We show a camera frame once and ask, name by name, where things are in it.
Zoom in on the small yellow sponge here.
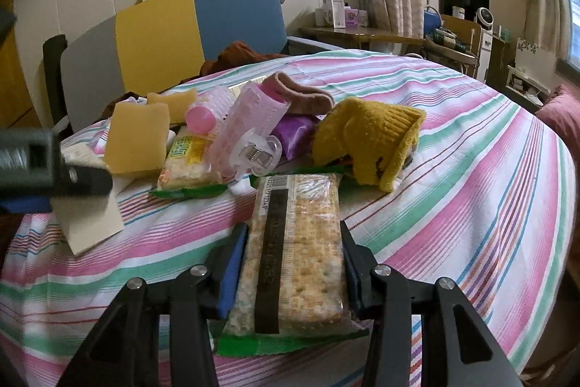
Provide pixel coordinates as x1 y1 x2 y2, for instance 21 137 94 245
146 87 199 125

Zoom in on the cardboard box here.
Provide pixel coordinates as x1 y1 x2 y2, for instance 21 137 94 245
53 186 126 257

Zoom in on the pink blanket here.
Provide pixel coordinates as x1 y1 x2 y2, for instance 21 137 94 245
535 85 580 152

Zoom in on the clear plastic hair clip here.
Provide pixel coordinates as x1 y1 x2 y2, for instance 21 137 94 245
227 132 284 184

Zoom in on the large pink mesh hair roller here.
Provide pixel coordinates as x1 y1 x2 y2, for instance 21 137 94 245
208 81 291 184

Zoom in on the wooden desk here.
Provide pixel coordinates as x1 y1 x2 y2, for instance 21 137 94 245
299 25 424 52

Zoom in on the brown and pink sock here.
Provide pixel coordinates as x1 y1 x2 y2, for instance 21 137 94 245
260 72 336 116

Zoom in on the purple packet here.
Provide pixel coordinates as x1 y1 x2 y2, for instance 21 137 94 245
272 114 320 158

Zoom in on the white paper card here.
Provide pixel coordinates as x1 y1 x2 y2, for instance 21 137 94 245
61 142 109 174

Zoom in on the grey yellow blue headboard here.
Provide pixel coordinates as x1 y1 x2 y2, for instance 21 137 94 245
43 0 291 129

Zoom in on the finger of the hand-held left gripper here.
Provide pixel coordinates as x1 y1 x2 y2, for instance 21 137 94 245
63 165 114 197

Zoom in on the side window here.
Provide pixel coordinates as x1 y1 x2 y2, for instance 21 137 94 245
566 0 580 70

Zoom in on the wooden chair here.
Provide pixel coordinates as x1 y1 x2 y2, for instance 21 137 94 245
442 14 482 79

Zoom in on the yellow label cracker packet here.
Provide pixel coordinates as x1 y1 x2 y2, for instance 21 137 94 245
149 133 227 199

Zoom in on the brown cloth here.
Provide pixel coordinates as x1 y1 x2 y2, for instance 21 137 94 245
199 41 286 77

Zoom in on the large yellow sponge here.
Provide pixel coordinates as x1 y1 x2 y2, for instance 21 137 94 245
105 101 170 174

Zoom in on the black label cracker packet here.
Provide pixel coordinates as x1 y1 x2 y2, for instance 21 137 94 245
216 173 370 356

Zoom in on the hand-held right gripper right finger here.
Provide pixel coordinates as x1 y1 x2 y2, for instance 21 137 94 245
340 220 526 387

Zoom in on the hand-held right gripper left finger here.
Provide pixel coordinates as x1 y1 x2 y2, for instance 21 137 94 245
59 224 250 387

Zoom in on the white carton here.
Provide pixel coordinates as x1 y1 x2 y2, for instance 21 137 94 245
324 0 346 29

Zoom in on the striped bedsheet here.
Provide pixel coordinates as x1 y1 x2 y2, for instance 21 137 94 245
0 50 576 387

